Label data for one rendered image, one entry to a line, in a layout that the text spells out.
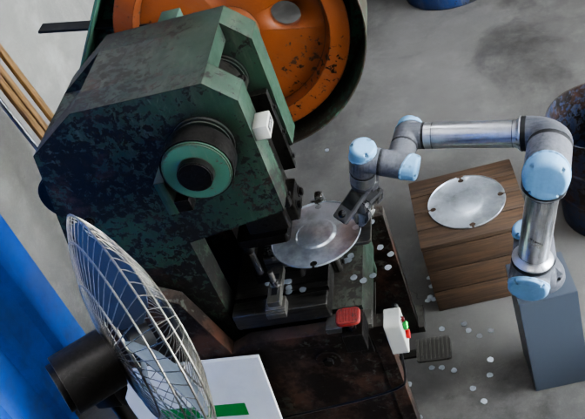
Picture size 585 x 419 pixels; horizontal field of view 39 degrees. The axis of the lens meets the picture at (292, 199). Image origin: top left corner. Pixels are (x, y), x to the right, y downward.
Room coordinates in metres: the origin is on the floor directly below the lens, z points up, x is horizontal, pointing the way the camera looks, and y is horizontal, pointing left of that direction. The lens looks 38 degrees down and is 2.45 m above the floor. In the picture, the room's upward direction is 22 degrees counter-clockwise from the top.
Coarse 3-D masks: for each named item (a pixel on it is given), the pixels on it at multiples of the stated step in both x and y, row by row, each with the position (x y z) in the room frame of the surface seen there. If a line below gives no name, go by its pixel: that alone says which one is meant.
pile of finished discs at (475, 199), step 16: (464, 176) 2.43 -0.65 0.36; (480, 176) 2.40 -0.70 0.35; (448, 192) 2.39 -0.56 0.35; (464, 192) 2.35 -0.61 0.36; (480, 192) 2.32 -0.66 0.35; (496, 192) 2.29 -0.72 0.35; (448, 208) 2.30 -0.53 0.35; (464, 208) 2.26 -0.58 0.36; (480, 208) 2.24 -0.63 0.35; (496, 208) 2.20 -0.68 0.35; (448, 224) 2.22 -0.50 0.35; (464, 224) 2.19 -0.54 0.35; (480, 224) 2.15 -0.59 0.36
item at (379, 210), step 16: (384, 224) 2.10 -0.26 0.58; (384, 240) 2.11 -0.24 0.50; (384, 256) 2.11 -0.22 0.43; (384, 272) 2.12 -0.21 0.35; (400, 272) 2.10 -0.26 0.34; (384, 288) 2.13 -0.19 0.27; (400, 288) 2.11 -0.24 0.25; (384, 304) 2.13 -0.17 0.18; (400, 304) 2.11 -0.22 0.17; (416, 320) 2.10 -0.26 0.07
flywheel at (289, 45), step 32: (128, 0) 2.39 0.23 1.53; (160, 0) 2.39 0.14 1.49; (192, 0) 2.36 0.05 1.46; (224, 0) 2.34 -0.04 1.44; (256, 0) 2.31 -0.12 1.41; (288, 0) 2.28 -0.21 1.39; (320, 0) 2.21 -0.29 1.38; (288, 32) 2.29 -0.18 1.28; (320, 32) 2.26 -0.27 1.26; (288, 64) 2.30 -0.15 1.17; (320, 64) 2.25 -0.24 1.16; (288, 96) 2.31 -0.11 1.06; (320, 96) 2.24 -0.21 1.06
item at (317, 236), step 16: (304, 208) 2.09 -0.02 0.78; (320, 208) 2.06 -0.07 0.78; (336, 208) 2.03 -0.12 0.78; (304, 224) 2.02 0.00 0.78; (320, 224) 1.98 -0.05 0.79; (336, 224) 1.96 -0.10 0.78; (352, 224) 1.93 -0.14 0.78; (288, 240) 1.97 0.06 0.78; (304, 240) 1.94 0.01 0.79; (320, 240) 1.91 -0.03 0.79; (336, 240) 1.89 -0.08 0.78; (352, 240) 1.86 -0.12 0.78; (288, 256) 1.90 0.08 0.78; (304, 256) 1.88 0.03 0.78; (320, 256) 1.85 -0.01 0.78; (336, 256) 1.82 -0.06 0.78
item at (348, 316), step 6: (336, 312) 1.63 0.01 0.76; (342, 312) 1.62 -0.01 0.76; (348, 312) 1.62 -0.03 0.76; (354, 312) 1.61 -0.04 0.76; (336, 318) 1.61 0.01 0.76; (342, 318) 1.60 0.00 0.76; (348, 318) 1.59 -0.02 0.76; (354, 318) 1.59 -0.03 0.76; (336, 324) 1.60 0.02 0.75; (342, 324) 1.58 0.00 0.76; (348, 324) 1.58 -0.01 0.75; (354, 324) 1.57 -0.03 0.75
